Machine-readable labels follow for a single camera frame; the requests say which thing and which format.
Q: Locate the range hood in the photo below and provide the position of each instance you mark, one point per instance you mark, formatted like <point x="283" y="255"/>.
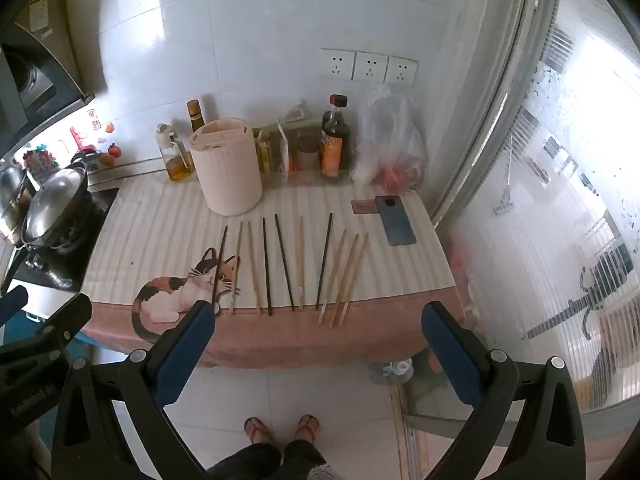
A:
<point x="36" y="90"/>

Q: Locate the black gas stove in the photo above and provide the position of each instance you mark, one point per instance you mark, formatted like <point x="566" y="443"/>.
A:
<point x="64" y="267"/>

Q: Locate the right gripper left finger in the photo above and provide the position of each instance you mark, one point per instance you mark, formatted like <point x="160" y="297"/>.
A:
<point x="88" y="439"/>

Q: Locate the left wall socket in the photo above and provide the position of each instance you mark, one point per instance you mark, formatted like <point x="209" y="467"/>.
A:
<point x="336" y="64"/>

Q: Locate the left foot in sandal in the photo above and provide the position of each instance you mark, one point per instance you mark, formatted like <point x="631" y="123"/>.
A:
<point x="257" y="432"/>

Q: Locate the dark bottle cork top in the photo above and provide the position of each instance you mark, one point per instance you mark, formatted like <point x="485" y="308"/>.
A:
<point x="195" y="113"/>

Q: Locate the right foot in sandal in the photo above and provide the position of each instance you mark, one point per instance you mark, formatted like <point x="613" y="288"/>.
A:
<point x="307" y="429"/>

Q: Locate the clear plastic bag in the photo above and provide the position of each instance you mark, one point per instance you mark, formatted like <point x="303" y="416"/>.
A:
<point x="389" y="147"/>

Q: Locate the right wall socket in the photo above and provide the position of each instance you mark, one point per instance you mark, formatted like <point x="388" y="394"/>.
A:
<point x="401" y="71"/>

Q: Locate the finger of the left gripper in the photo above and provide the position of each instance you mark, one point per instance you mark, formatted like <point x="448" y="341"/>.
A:
<point x="12" y="302"/>

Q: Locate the green seasoning box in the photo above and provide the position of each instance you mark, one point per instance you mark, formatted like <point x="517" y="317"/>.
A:
<point x="263" y="149"/>

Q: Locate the brown lidded jar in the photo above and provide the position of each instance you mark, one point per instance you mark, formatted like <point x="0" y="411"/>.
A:
<point x="307" y="156"/>

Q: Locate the oil dispenser bottle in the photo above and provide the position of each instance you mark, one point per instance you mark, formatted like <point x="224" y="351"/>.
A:
<point x="177" y="159"/>

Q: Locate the wall socket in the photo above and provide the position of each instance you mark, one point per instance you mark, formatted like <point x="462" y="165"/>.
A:
<point x="401" y="71"/>
<point x="336" y="64"/>
<point x="370" y="67"/>

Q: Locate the brown label card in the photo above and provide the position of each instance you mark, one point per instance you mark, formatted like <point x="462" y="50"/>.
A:
<point x="364" y="206"/>

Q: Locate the soy sauce bottle red cap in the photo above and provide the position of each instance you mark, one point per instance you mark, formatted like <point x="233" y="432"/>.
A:
<point x="335" y="140"/>

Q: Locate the blue smartphone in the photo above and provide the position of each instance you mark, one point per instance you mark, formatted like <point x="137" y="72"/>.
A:
<point x="395" y="220"/>

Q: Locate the thin black chopstick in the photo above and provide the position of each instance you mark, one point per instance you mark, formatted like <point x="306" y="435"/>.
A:
<point x="220" y="261"/>

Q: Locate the pink utensil holder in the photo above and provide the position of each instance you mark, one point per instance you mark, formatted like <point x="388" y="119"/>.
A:
<point x="225" y="159"/>

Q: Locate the middle wall socket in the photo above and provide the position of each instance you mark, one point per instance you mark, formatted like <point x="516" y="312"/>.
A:
<point x="370" y="67"/>

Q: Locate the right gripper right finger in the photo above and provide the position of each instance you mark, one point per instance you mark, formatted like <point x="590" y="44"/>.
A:
<point x="547" y="442"/>

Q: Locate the foot in sandal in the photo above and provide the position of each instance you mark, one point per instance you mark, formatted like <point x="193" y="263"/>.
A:
<point x="257" y="432"/>
<point x="307" y="429"/>

